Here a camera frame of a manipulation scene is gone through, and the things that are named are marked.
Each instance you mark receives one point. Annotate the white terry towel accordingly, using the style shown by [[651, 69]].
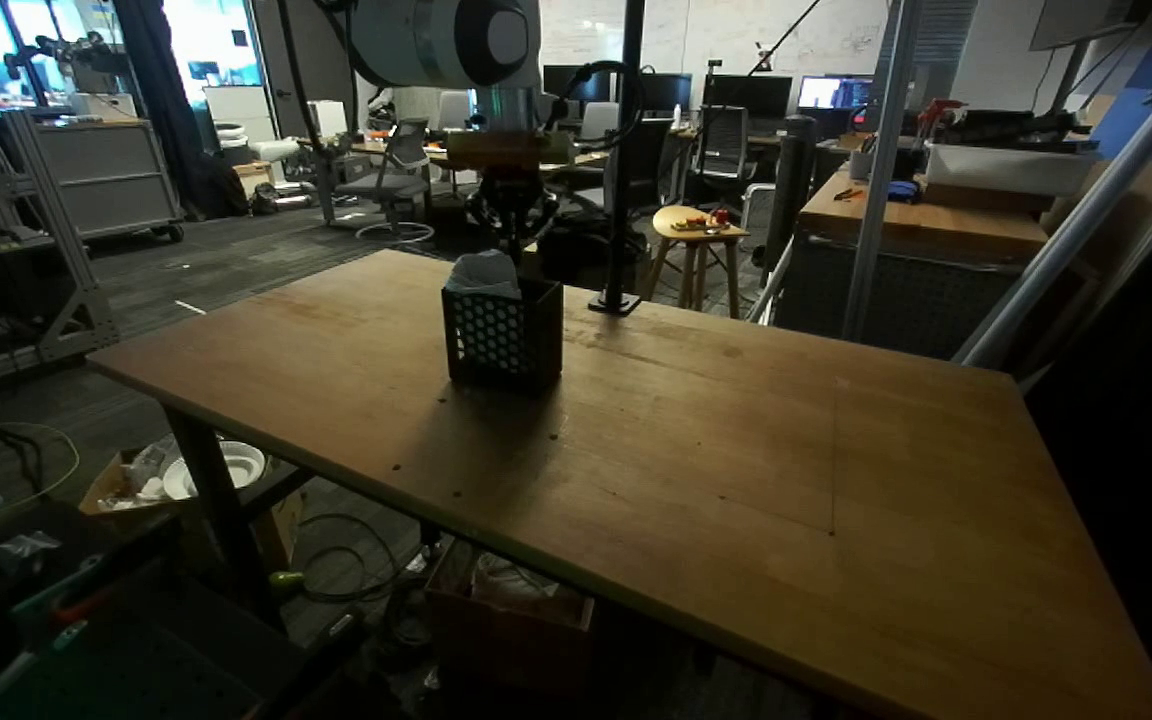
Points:
[[481, 278]]

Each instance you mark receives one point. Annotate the brown cardboard box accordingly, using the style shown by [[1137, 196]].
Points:
[[509, 615]]

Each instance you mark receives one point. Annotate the round wooden stool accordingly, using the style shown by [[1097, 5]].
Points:
[[696, 226]]

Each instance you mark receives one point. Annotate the white round bowl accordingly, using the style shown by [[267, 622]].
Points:
[[221, 467]]

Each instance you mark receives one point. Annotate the grey metal shelving rack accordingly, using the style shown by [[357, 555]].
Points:
[[16, 265]]

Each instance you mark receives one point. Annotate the tan wrist camera bar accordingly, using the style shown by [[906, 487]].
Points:
[[509, 150]]

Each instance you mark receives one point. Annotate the white rectangular bin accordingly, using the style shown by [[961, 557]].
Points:
[[1001, 165]]

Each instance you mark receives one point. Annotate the vertical silver metal post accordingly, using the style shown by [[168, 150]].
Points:
[[879, 163]]

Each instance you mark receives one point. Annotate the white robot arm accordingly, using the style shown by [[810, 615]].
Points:
[[428, 43]]

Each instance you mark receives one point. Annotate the wooden top workbench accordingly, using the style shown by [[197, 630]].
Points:
[[922, 226]]

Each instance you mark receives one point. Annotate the red hand tool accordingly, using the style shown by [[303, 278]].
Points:
[[695, 222]]

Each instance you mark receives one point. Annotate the black mesh box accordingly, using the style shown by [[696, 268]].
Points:
[[500, 343]]

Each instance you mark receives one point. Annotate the flat cardboard piece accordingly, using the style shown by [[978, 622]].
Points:
[[118, 487]]

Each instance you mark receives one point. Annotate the grey drawer cabinet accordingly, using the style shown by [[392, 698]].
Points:
[[110, 173]]

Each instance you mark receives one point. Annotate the lit computer monitor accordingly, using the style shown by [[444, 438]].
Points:
[[835, 92]]

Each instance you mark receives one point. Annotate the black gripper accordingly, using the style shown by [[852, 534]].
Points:
[[515, 202]]

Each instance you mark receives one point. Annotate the grey office chair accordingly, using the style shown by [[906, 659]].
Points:
[[723, 141], [403, 173]]

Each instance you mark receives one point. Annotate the diagonal silver metal pole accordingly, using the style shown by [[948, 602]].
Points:
[[1097, 202]]

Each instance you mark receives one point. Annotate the black metal table leg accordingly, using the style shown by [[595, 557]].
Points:
[[221, 520]]

